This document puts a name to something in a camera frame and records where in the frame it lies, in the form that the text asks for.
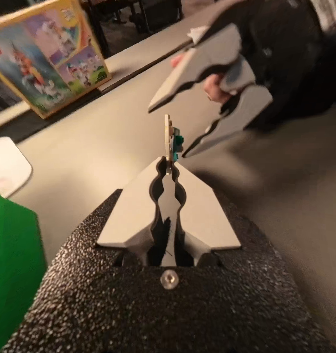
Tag round white lego assembly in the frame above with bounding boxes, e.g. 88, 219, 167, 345
164, 114, 185, 175

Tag wooden book stand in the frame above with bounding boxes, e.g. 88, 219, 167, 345
0, 136, 33, 198

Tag colourful lego box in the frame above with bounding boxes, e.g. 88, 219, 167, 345
0, 0, 112, 120

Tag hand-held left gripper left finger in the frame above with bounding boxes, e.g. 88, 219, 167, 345
96, 156, 168, 266

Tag person's right hand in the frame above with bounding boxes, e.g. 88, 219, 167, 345
203, 74, 233, 103

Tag dark furniture frame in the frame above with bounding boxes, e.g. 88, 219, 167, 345
83, 0, 185, 57

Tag green plastic bin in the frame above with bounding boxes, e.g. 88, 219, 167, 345
0, 190, 47, 353

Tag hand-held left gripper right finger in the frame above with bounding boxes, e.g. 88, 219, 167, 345
171, 161, 242, 266

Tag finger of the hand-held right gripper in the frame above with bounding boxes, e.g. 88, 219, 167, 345
182, 85, 274, 159
148, 23, 257, 114

